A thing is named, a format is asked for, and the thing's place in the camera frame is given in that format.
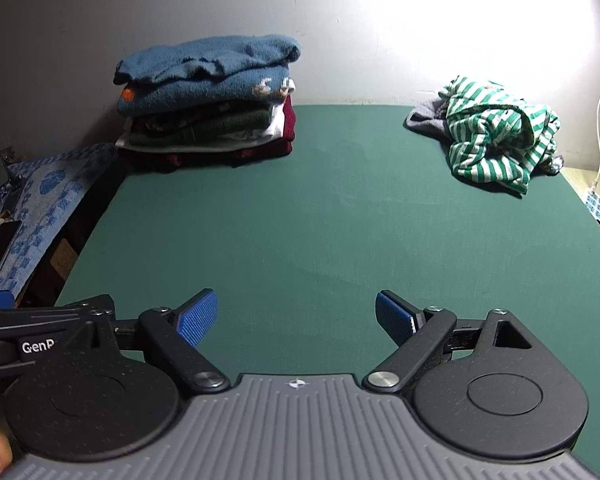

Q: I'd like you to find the green folded sweater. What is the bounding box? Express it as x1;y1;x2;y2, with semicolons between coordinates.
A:
126;109;277;149

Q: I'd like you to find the black smartphone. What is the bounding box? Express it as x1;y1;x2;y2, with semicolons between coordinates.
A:
0;219;24;292

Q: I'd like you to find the blue patterned towel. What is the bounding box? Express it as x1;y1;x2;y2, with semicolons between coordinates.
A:
0;141;119;307

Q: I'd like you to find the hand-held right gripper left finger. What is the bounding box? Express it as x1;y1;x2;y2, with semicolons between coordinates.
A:
79;288;231;396

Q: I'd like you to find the blue knit sweater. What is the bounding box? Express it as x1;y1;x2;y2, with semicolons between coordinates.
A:
111;33;303;117

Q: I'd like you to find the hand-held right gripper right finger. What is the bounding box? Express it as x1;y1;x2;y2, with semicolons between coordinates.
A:
363;289;535;394

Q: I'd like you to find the green striped shirt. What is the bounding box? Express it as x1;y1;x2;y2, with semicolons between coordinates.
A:
436;74;562;197

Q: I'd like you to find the green bed sheet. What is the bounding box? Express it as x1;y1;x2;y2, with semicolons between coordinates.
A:
54;103;600;480

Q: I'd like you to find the white power strip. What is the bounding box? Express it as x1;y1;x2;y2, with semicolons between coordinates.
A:
581;186;600;227

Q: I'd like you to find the cardboard box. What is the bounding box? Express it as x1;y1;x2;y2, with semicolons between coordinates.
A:
49;236;79;277

